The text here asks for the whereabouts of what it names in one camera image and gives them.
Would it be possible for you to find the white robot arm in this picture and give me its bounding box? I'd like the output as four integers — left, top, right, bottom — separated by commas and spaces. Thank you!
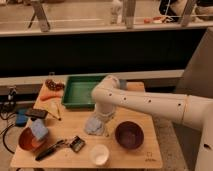
91, 75, 213, 171

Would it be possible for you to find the blue sponge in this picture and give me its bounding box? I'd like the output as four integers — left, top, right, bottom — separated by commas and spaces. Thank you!
30, 119, 49, 140

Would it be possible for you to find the light blue towel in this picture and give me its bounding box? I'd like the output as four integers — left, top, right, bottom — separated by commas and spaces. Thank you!
84, 115, 105, 136

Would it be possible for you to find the black rectangular device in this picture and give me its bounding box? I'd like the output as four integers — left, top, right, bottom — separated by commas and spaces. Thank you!
25, 108, 48, 119

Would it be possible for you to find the black handled kitchen tool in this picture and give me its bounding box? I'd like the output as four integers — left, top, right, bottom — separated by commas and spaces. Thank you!
35, 140, 66, 161

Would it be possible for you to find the orange bowl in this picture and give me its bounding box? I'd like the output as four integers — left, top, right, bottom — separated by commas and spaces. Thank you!
18, 127, 45, 151

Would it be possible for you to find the orange carrot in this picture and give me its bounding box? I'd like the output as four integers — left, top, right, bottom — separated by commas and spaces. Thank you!
40, 95, 61, 101

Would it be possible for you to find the green plastic tray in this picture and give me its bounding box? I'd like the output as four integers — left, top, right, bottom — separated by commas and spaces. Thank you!
61, 76, 103, 109

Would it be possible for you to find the purple bowl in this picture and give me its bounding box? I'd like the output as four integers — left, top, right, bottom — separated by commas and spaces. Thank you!
115, 121, 144, 150

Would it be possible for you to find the black cable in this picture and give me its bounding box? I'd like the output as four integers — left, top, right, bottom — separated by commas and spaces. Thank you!
2, 123, 17, 155

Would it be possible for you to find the yellow banana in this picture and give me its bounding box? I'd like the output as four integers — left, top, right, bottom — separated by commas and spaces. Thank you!
50, 101, 62, 121

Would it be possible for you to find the blue translucent cup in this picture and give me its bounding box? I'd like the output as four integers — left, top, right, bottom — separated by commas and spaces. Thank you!
119, 79, 127, 90

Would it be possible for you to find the bunch of dark grapes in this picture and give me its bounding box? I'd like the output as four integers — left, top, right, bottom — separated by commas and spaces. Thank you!
45, 79, 65, 91

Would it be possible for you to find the white cup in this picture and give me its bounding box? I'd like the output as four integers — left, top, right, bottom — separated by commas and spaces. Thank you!
90, 144, 110, 166

